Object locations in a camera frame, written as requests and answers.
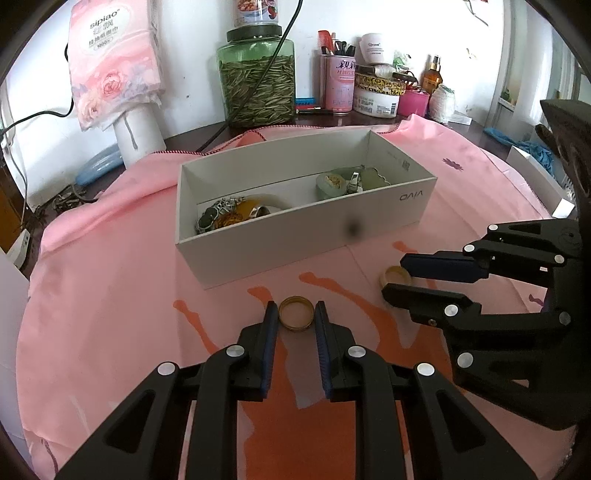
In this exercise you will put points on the pink cloth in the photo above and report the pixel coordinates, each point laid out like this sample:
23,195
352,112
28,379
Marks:
115,277

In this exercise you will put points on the small white carton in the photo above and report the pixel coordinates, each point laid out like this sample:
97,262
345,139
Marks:
461,118

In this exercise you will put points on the green and white packet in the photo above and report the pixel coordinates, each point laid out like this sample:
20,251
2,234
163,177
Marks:
401,60

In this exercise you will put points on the pink plastic container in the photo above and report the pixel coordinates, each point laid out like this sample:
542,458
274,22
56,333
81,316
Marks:
413,104

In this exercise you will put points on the white power strip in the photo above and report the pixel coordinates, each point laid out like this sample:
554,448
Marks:
18,249

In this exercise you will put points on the pink pen holder can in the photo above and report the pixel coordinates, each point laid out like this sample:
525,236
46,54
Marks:
339,87

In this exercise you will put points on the green jade bangle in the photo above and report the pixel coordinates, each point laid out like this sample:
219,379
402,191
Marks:
323,191

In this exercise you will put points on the yellow patterned round tin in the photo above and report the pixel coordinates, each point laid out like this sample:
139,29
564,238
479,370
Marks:
376,85

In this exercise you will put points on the blue cloth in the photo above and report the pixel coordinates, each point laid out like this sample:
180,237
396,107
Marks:
535,154

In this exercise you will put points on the pink floral tissue pack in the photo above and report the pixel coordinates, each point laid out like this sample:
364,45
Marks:
111,69

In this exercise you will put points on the dark green stone pendant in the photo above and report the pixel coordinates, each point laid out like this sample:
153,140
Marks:
206,224

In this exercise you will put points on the pale green jade pendant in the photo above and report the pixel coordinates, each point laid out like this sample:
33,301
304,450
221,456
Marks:
376,179

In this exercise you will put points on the white cardboard box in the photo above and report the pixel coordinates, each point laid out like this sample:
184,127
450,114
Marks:
277,244

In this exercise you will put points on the red comb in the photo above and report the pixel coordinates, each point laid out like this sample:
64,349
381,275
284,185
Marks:
325,41

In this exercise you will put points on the glass jar of tea leaves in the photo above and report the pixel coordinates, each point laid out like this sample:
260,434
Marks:
256,87

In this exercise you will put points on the amber glass bottle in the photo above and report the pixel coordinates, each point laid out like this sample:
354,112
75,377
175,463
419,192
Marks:
432,78

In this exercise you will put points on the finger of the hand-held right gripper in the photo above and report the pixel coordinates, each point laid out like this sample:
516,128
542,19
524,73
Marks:
415,297
438,267

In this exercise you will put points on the white mesh roll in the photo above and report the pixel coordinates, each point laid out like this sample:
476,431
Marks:
443,104

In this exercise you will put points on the white tub green label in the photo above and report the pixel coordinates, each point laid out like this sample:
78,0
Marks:
374,104

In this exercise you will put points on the printed tin can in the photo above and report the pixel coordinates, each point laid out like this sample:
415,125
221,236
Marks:
254,11

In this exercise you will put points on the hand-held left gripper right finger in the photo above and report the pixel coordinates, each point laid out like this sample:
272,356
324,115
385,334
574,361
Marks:
323,355

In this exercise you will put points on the white cream jar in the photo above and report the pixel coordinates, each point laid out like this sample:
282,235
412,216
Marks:
376,48

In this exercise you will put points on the white window frame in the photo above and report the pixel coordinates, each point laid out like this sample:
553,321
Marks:
503,69

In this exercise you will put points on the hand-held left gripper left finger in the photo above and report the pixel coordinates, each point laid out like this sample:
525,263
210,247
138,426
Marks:
271,350

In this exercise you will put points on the light blue plastic dish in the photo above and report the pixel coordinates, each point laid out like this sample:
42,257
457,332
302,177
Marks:
99,164

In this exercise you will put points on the gold filigree pendant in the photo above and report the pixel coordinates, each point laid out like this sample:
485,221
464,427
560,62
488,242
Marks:
227,220

